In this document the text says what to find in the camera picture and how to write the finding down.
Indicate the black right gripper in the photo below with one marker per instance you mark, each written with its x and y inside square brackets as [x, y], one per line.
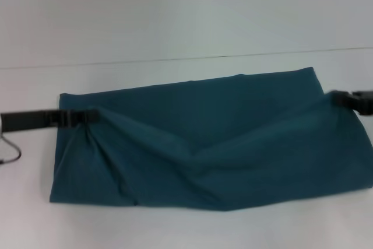
[364, 103]

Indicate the teal FREE print T-shirt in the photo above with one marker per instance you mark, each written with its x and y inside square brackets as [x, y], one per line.
[204, 144]

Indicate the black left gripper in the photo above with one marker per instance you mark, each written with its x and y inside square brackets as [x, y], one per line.
[26, 120]

